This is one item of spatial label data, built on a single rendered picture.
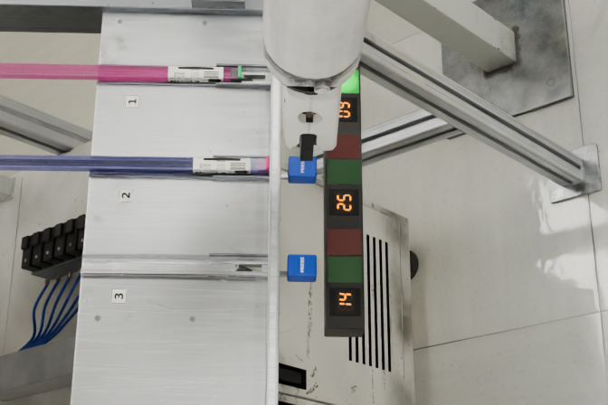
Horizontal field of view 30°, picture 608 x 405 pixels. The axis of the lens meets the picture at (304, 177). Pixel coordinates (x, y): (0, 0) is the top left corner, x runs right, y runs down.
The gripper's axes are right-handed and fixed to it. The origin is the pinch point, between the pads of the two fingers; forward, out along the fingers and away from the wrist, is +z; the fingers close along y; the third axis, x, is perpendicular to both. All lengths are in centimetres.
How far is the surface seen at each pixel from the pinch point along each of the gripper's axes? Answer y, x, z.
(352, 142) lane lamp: 3.8, -5.6, 11.1
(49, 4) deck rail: 19.1, 28.2, 9.0
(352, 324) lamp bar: -16.6, -5.3, 11.2
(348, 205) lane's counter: -3.6, -5.1, 11.1
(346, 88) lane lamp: 10.4, -5.1, 11.1
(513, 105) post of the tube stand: 38, -38, 69
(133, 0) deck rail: 19.8, 18.9, 9.0
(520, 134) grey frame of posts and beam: 23, -34, 50
